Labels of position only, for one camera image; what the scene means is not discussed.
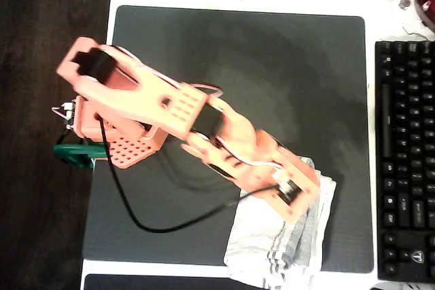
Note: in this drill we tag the black keyboard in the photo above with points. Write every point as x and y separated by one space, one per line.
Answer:
408 167

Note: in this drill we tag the black flat pad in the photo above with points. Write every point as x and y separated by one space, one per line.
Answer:
153 284

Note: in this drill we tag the dark grey desk mat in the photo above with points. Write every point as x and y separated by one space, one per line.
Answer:
255 66

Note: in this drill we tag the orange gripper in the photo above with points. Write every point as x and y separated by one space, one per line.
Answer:
295 192

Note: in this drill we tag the white striped towel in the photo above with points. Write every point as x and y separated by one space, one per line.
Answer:
258 242

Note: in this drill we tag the green table clamp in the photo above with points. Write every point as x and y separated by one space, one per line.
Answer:
76 154

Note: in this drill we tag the orange square camera mount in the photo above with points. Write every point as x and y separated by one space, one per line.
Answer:
306 181

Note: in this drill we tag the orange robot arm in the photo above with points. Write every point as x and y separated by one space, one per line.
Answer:
142 100

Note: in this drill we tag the small controller board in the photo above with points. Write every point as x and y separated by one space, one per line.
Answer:
69 110

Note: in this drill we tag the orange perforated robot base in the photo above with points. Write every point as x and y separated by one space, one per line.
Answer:
130 152

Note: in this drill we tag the small round coin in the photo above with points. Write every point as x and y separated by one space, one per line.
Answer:
404 3

